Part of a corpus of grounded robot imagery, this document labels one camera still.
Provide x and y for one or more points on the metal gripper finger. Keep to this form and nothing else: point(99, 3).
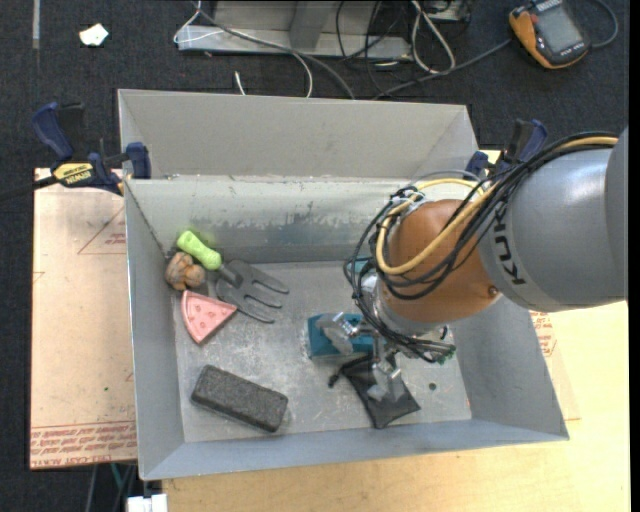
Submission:
point(340, 331)
point(386, 380)

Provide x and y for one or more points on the teal block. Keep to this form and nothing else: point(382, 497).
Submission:
point(317, 340)

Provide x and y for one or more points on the black cloth pouch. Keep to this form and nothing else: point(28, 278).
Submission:
point(390, 412)

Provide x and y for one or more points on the dark grey sponge block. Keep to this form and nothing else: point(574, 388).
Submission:
point(239, 398)

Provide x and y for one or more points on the pink toy pizza slice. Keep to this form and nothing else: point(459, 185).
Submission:
point(202, 315)

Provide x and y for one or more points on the brown toy walnut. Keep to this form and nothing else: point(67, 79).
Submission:
point(182, 272)

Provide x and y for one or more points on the grey metal bin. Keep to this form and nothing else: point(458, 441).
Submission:
point(280, 150)

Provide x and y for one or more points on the brown cardboard board red print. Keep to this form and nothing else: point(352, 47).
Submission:
point(80, 325)

